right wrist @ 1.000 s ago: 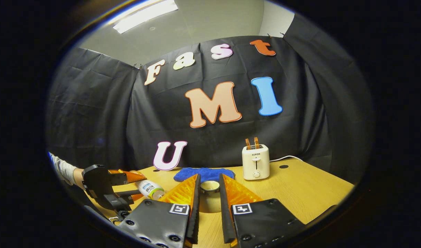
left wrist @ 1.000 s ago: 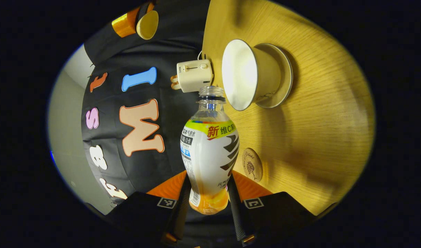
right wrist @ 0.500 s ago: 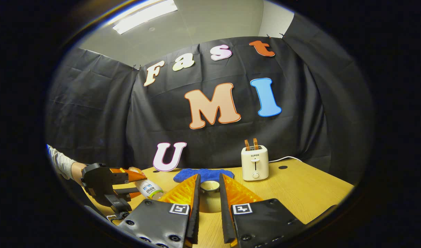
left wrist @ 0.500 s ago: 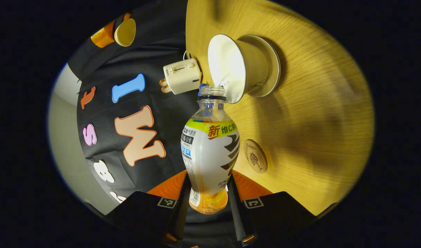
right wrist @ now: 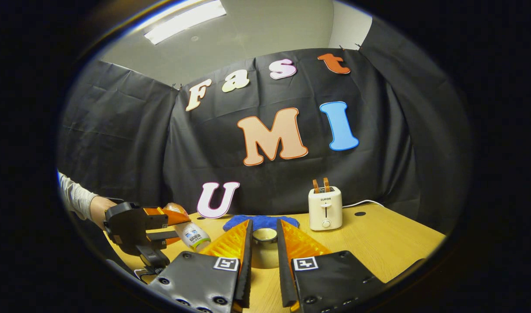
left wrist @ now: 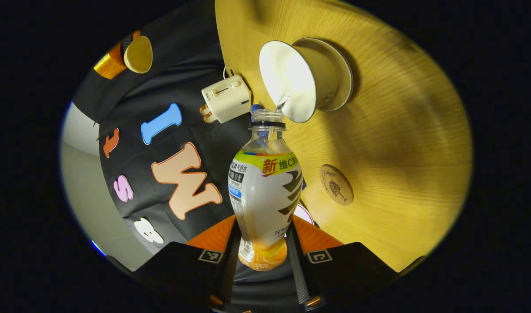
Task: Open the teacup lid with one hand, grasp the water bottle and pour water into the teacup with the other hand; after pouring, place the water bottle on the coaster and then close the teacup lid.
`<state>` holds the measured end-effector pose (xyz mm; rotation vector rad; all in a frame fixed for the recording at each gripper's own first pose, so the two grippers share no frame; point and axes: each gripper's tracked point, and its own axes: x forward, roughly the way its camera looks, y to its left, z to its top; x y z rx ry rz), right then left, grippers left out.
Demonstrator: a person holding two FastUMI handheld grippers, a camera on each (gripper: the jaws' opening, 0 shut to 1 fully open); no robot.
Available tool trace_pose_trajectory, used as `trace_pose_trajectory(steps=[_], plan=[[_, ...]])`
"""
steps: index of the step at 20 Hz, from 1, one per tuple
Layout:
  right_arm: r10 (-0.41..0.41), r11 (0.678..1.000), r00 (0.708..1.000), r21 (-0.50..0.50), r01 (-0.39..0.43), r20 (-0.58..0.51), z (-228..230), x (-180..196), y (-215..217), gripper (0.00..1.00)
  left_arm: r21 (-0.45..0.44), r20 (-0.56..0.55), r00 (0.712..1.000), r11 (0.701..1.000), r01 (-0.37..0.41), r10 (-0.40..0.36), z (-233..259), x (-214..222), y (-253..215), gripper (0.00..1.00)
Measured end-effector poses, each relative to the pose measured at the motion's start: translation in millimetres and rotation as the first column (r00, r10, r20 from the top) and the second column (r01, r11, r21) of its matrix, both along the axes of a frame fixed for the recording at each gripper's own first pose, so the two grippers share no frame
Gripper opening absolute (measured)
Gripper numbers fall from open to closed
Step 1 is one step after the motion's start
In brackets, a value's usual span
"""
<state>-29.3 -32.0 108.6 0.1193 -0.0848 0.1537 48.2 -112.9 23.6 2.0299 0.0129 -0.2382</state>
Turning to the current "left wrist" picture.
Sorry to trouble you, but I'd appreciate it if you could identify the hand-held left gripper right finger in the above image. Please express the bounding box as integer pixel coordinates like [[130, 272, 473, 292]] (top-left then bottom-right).
[[287, 215, 401, 312]]

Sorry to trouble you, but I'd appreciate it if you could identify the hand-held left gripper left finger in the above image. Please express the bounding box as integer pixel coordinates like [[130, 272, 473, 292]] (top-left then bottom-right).
[[131, 214, 242, 313]]

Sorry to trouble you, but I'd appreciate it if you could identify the round wooden coaster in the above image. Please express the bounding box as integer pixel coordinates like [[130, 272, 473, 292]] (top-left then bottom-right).
[[319, 164, 354, 206]]

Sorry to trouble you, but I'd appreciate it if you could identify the clear water bottle orange label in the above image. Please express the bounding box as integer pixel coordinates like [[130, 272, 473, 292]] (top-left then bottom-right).
[[228, 109, 304, 271]]

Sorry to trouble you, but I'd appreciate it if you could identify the white ceramic teacup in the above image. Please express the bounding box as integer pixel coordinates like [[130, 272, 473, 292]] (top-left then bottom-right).
[[259, 40, 338, 123]]

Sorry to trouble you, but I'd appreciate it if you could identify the black backdrop cloth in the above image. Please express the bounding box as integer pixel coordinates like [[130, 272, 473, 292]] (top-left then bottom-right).
[[72, 0, 314, 257]]

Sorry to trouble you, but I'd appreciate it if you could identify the cream white toaster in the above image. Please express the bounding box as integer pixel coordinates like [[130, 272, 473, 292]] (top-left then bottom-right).
[[201, 75, 252, 124]]

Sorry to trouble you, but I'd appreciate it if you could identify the white ceramic saucer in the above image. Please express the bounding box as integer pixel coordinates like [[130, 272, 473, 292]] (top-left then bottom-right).
[[292, 38, 354, 112]]

